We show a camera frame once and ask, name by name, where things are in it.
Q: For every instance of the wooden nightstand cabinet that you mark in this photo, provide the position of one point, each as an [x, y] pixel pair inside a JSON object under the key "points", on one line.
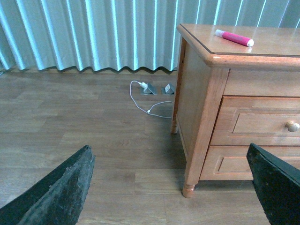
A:
{"points": [[211, 68]]}

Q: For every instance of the pink marker with white caps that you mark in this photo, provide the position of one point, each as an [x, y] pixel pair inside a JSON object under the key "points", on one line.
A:
{"points": [[241, 40]]}

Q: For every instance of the pale green pleated curtain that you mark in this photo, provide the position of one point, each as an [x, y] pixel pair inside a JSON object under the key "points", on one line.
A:
{"points": [[120, 33]]}

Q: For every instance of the right metal floor socket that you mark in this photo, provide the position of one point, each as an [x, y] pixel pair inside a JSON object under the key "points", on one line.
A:
{"points": [[169, 89]]}

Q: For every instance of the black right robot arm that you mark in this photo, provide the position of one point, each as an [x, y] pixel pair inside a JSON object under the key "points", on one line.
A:
{"points": [[277, 186]]}

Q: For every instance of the wooden drawer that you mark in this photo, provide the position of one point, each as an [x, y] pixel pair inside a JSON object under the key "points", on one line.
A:
{"points": [[230, 162], [265, 121]]}

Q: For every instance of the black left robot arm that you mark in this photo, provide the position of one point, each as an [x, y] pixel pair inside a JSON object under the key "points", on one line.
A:
{"points": [[58, 198]]}

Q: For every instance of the metal floor socket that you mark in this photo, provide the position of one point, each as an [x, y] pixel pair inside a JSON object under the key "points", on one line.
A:
{"points": [[147, 89], [169, 89]]}

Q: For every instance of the left metal floor socket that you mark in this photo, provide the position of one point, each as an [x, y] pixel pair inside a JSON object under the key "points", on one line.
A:
{"points": [[147, 89]]}

